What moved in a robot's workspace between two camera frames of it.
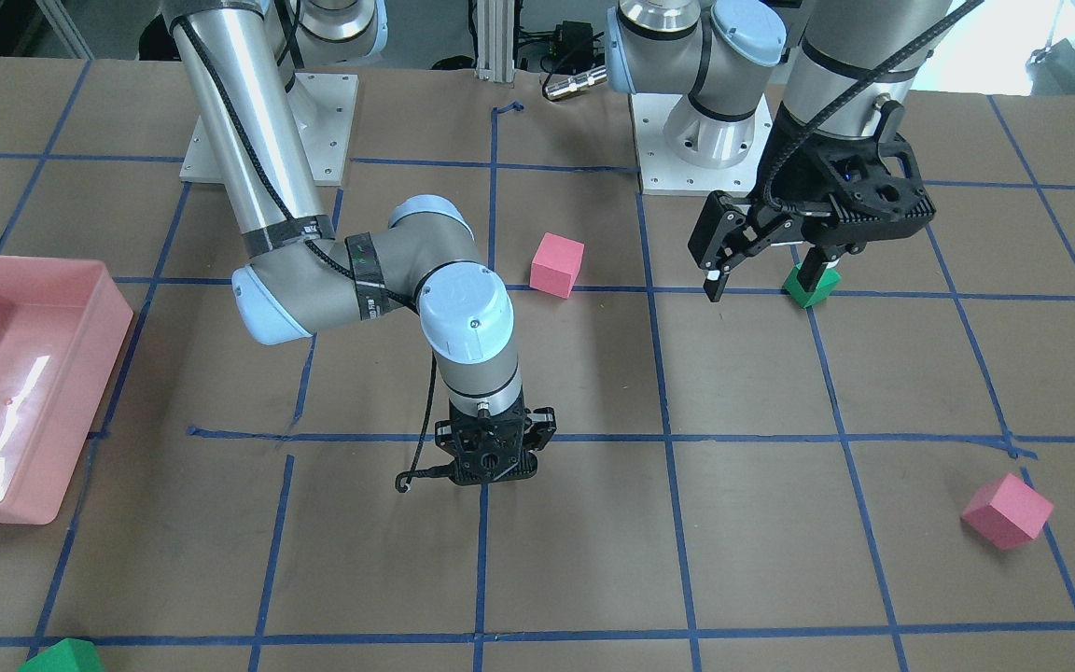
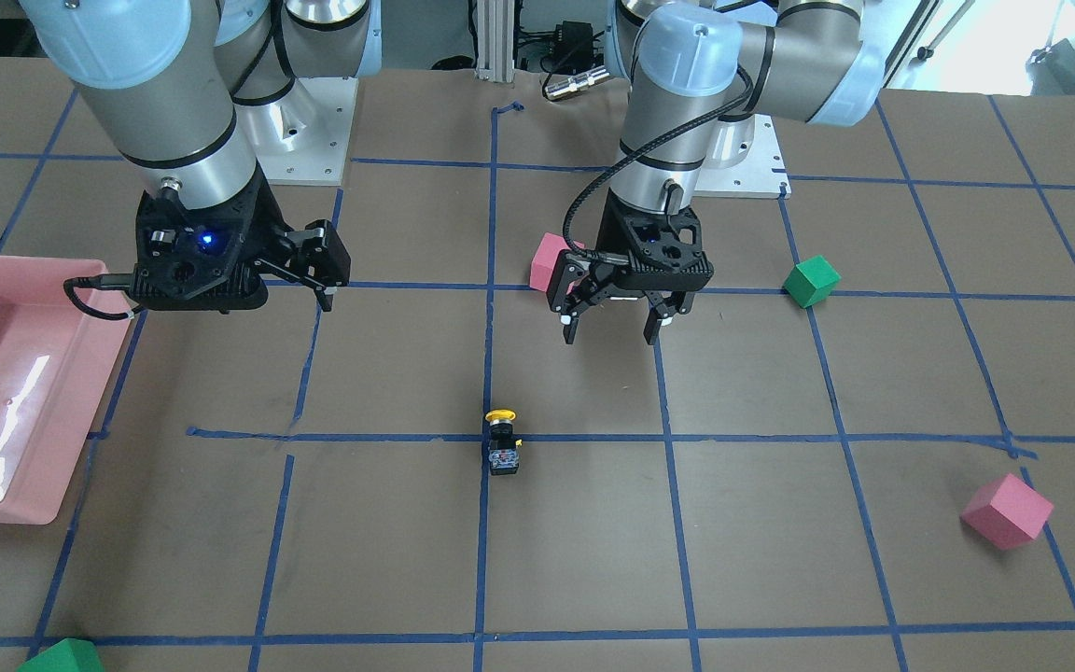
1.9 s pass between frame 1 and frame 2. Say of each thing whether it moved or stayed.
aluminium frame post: stayed
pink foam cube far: stayed
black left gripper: moved
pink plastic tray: stayed
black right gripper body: moved
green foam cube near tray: stayed
